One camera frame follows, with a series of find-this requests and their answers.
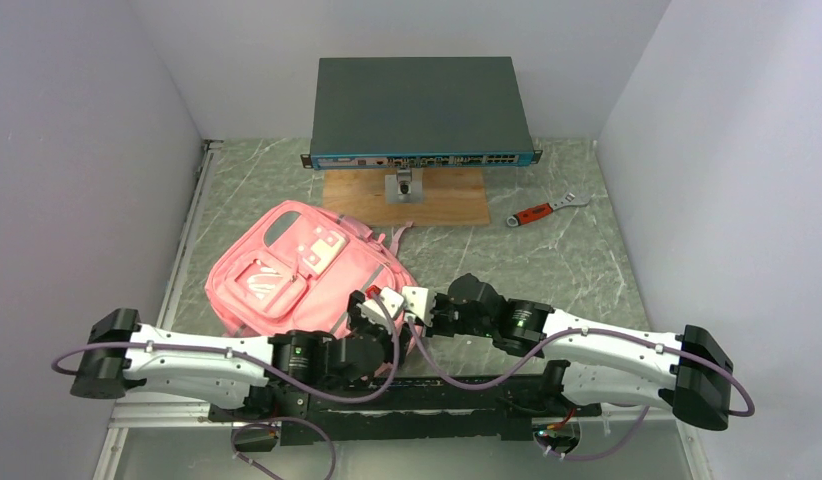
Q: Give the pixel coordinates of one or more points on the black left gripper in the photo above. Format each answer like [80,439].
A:
[387,339]

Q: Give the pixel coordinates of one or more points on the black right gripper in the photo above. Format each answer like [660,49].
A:
[435,328]

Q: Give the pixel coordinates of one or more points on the pink school backpack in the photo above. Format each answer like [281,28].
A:
[295,269]

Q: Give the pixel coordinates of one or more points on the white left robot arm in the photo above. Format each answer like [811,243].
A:
[123,354]

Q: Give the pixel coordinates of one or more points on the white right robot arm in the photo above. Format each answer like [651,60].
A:
[686,373]

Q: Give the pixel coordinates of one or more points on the brown wooden board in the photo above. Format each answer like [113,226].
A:
[437,197]

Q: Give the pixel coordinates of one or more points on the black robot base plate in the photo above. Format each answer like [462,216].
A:
[413,408]

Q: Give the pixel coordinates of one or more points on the grey metal switch stand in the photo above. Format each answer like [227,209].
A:
[404,186]

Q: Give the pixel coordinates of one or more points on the red handled adjustable wrench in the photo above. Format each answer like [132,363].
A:
[540,211]

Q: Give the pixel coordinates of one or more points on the aluminium frame rail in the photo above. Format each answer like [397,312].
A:
[203,176]

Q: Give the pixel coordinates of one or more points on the dark grey network switch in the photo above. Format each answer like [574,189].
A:
[418,112]

